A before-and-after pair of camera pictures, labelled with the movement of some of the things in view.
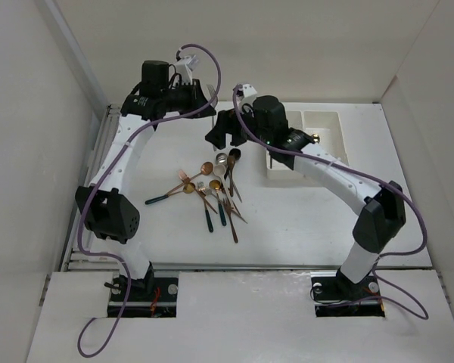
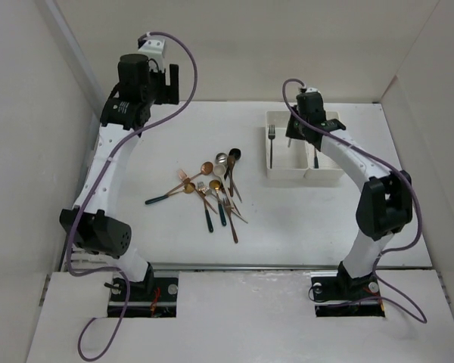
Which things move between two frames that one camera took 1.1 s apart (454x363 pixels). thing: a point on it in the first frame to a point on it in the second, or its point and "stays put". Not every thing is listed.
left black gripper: (196, 97) to (170, 94)
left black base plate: (148, 297) stays put
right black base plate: (335, 295) stays put
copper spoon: (206, 169) stays put
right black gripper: (228, 122) to (290, 132)
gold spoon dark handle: (216, 184) stays put
